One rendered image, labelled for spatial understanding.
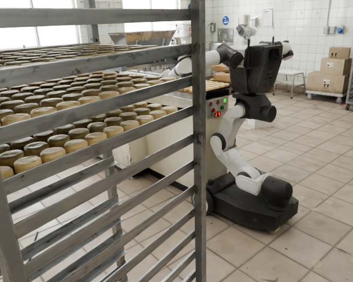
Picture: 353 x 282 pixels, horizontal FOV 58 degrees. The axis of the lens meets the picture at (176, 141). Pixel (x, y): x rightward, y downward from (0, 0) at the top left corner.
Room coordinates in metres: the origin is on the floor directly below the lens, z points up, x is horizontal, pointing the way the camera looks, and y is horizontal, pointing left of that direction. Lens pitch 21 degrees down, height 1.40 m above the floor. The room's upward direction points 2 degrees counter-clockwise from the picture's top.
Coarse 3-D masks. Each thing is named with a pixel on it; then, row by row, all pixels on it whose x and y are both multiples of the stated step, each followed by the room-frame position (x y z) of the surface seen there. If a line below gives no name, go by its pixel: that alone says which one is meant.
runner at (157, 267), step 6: (192, 234) 0.92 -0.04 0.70; (186, 240) 0.89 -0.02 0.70; (180, 246) 0.87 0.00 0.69; (168, 252) 0.86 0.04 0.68; (174, 252) 0.84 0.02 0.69; (162, 258) 0.80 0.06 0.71; (168, 258) 0.82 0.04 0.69; (156, 264) 0.78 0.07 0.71; (162, 264) 0.79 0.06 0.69; (150, 270) 0.75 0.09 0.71; (156, 270) 0.77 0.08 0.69; (144, 276) 0.73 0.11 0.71; (150, 276) 0.75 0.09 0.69
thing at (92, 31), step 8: (88, 0) 1.19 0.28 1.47; (88, 32) 1.21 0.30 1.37; (96, 32) 1.21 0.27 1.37; (88, 40) 1.21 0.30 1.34; (96, 40) 1.20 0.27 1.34; (112, 152) 1.21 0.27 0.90; (112, 168) 1.21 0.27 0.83; (112, 192) 1.19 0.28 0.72; (112, 208) 1.20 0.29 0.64; (120, 224) 1.21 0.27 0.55
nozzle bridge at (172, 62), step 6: (156, 60) 3.00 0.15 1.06; (162, 60) 3.05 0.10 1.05; (168, 60) 3.08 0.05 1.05; (174, 60) 3.08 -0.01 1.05; (126, 66) 2.68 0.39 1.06; (132, 66) 2.77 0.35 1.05; (138, 66) 2.80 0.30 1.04; (144, 66) 2.84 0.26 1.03; (150, 66) 2.89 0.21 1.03; (168, 66) 3.26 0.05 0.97; (174, 66) 3.19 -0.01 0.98
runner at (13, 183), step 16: (176, 112) 0.87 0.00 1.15; (192, 112) 0.94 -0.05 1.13; (144, 128) 0.76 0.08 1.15; (160, 128) 0.81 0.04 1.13; (96, 144) 0.64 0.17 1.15; (112, 144) 0.68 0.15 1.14; (64, 160) 0.58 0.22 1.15; (80, 160) 0.61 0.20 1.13; (16, 176) 0.50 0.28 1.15; (32, 176) 0.52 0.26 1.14; (48, 176) 0.55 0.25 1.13
